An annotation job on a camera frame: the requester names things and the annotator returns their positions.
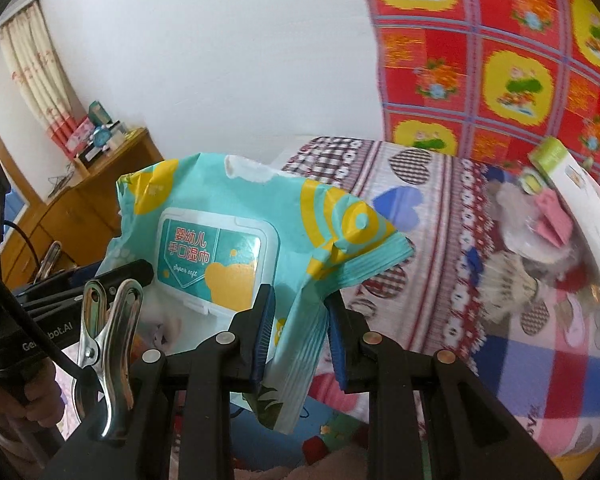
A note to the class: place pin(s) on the clear plastic packaging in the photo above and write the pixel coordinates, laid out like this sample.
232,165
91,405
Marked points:
520,226

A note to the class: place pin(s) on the silver spring clamp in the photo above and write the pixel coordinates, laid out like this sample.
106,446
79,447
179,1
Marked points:
106,339
48,262

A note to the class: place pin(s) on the red floral headboard cloth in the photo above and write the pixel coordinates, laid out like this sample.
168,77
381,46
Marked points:
490,79

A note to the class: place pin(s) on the cream red curtain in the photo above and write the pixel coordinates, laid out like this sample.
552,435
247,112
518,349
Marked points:
34,67

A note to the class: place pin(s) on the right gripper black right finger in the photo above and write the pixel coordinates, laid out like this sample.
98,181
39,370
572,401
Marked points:
430,416

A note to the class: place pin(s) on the teal wet wipes pack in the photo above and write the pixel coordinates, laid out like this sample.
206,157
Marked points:
215,228

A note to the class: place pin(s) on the pink paper receipt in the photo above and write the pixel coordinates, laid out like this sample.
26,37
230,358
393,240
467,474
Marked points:
553,223

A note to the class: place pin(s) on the white green selfie stick box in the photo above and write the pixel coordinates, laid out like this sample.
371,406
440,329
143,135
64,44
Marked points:
578,191

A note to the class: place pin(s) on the patchwork heart bed sheet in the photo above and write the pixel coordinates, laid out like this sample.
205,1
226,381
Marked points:
524,318

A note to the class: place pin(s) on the wooden desk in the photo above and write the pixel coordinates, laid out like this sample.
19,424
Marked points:
82,217

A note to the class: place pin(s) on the items on desk top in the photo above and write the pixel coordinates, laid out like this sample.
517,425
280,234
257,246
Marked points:
97,135

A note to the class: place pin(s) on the person's left hand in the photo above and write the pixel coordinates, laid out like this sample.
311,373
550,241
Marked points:
44,402

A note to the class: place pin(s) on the silver spring clamp right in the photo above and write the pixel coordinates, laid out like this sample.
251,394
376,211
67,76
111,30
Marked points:
106,339

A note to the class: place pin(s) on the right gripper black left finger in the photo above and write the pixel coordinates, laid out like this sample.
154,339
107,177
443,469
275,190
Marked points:
227,362

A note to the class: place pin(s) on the silver spring clamp left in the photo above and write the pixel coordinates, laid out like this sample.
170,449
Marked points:
48,262

